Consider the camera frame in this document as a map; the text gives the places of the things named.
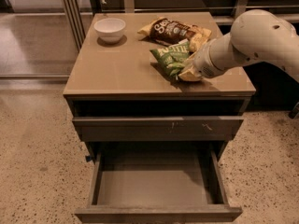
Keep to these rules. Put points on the open grey middle drawer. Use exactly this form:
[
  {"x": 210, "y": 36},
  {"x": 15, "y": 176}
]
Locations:
[{"x": 147, "y": 187}]

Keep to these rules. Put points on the white ceramic bowl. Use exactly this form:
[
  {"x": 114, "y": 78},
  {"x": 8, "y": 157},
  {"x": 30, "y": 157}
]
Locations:
[{"x": 110, "y": 30}]

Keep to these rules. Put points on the tan drawer cabinet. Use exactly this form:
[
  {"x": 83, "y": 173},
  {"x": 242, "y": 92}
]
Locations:
[{"x": 124, "y": 81}]

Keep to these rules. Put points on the green jalapeno chip bag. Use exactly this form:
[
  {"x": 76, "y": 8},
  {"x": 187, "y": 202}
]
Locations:
[{"x": 171, "y": 59}]

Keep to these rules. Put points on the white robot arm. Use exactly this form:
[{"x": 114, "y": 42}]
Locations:
[{"x": 255, "y": 36}]

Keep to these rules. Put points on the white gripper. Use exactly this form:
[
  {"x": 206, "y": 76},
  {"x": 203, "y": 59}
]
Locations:
[{"x": 203, "y": 62}]

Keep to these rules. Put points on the dark caster wheel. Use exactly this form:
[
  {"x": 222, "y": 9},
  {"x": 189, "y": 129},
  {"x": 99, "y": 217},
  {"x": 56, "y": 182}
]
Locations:
[{"x": 294, "y": 112}]

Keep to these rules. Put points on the closed upper grey drawer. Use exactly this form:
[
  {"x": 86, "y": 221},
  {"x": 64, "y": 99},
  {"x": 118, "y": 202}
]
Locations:
[{"x": 206, "y": 128}]

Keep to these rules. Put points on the brown and yellow chip bag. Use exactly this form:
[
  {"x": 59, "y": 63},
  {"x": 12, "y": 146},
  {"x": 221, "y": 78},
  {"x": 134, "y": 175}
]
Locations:
[{"x": 168, "y": 32}]

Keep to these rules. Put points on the metal railing frame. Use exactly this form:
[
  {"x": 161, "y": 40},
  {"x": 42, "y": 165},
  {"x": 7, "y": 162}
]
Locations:
[{"x": 224, "y": 10}]

